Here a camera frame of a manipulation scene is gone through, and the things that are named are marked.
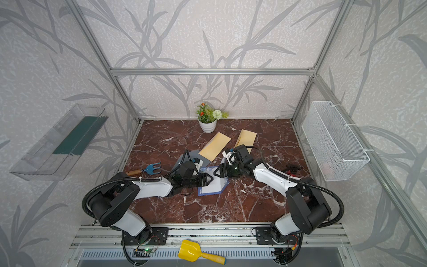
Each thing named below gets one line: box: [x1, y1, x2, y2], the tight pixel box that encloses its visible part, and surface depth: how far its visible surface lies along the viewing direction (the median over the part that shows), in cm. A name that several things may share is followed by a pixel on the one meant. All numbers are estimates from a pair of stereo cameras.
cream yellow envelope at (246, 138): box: [234, 127, 258, 155], surface depth 113 cm
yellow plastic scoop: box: [177, 239, 227, 266], surface depth 71 cm
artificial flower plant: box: [195, 102, 230, 124], surface depth 107 cm
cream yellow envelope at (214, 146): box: [197, 131, 232, 162], surface depth 109 cm
